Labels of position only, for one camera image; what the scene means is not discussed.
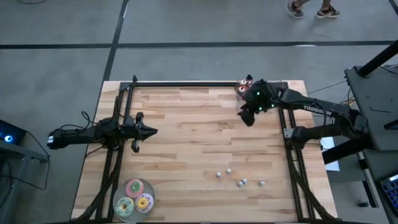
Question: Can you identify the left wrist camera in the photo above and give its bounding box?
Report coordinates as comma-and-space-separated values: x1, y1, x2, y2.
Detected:
123, 115, 136, 129

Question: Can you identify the person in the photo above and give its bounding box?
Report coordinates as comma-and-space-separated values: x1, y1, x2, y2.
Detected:
285, 0, 341, 19

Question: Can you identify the black cart pole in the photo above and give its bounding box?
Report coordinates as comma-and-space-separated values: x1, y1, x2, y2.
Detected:
357, 40, 398, 78

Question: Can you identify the grey side table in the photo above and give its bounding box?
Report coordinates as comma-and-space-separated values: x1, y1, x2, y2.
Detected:
0, 141, 50, 224

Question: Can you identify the equipment cart table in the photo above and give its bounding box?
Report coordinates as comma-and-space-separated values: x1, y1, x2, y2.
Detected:
344, 63, 398, 152

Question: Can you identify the black cart leg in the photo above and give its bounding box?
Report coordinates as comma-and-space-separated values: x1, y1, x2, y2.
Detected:
322, 133, 374, 165

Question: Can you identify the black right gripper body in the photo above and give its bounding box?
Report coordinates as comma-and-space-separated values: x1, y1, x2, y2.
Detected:
244, 104, 261, 119

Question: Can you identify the blue-lit keyboard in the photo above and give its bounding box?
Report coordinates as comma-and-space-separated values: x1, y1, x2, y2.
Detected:
381, 174, 398, 212

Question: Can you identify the clear plastic container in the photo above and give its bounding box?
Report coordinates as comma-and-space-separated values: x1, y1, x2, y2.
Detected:
236, 79, 286, 112

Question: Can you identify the black aluminium rig frame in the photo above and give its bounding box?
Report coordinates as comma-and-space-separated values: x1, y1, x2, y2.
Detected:
71, 73, 338, 224

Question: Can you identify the white paper sheet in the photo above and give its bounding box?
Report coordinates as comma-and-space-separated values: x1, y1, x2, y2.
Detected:
320, 136, 341, 172

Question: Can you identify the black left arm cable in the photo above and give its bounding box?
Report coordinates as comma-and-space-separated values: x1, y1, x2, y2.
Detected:
58, 110, 103, 131

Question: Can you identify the yellow frosted donut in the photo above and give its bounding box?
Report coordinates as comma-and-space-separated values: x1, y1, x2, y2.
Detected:
134, 192, 155, 214

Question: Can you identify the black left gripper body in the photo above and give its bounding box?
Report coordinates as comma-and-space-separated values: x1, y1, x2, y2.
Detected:
124, 111, 144, 153

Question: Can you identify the green frosted donut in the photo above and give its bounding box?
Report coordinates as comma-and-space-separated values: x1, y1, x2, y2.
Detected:
114, 196, 136, 217

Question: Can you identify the pink frosted donut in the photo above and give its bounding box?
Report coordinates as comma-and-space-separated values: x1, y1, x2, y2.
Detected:
125, 179, 145, 198

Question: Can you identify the clear glass plate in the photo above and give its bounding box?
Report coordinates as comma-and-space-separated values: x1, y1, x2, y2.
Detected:
112, 177, 155, 223

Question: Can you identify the black computer blue light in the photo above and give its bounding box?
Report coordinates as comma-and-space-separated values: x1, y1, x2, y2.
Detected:
0, 119, 27, 146

